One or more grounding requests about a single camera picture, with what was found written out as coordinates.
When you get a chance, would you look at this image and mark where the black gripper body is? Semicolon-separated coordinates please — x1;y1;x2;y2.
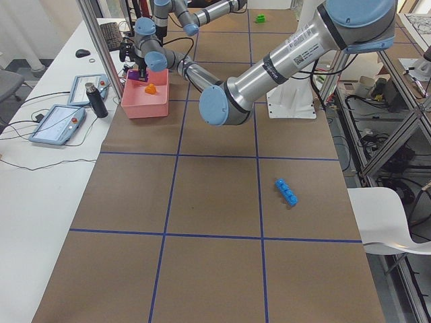
134;57;147;69

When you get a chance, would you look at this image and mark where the purple toy block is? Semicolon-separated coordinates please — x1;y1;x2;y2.
127;69;138;81

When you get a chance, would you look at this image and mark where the orange toy block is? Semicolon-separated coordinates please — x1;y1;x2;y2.
145;83;157;95

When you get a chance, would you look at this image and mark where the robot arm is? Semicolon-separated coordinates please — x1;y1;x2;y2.
152;0;247;42
133;1;397;126

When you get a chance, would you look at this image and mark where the pink plastic box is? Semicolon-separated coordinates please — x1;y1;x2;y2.
121;69;169;119

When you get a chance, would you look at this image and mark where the black keyboard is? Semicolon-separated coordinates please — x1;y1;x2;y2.
100;22;123;52

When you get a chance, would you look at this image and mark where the black water bottle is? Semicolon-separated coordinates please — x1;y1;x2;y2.
85;82;108;118

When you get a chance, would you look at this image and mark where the black computer mouse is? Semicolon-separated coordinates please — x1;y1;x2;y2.
75;48;91;58

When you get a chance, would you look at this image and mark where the far blue teach pendant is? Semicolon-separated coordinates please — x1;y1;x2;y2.
67;73;111;106

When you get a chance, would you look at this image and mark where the blue teach pendant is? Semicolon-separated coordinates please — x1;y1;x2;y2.
67;73;111;106
28;104;86;145

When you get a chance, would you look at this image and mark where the near blue teach pendant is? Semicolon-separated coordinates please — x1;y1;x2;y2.
28;104;86;145

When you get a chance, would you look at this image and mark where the green toy block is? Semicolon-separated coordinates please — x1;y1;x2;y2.
255;14;266;24

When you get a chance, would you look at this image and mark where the brown paper table cover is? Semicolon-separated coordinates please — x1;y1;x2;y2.
32;8;387;323

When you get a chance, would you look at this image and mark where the long blue toy block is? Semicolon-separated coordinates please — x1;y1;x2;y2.
275;178;298;207

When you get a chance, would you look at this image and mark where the white chair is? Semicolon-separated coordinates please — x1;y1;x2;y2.
347;187;430;256

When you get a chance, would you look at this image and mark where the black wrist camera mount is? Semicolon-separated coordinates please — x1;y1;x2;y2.
119;37;135;63

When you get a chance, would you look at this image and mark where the aluminium frame post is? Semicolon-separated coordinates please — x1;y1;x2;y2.
76;0;124;100

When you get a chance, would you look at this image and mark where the white camera stand column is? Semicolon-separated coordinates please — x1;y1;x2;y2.
267;0;323;119

